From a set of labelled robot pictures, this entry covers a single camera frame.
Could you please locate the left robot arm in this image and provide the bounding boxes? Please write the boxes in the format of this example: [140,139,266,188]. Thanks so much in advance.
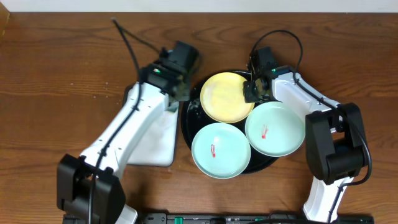
[56,41,200,223]

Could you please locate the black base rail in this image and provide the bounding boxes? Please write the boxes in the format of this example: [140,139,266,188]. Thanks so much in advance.
[136,212,376,224]

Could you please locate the black rectangular foam tray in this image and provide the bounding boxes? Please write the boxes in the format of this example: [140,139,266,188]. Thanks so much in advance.
[115,83,178,167]

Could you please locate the mint plate front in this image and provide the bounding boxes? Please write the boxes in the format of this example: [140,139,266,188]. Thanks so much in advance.
[192,123,251,179]

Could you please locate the yellow plate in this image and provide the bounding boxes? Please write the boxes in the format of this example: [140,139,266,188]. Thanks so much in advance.
[200,72,254,123]

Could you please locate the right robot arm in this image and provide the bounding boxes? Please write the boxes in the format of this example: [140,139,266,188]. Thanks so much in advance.
[243,47,372,223]

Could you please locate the mint plate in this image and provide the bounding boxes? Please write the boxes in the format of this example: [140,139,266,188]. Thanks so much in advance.
[192,123,251,179]
[245,101,305,157]

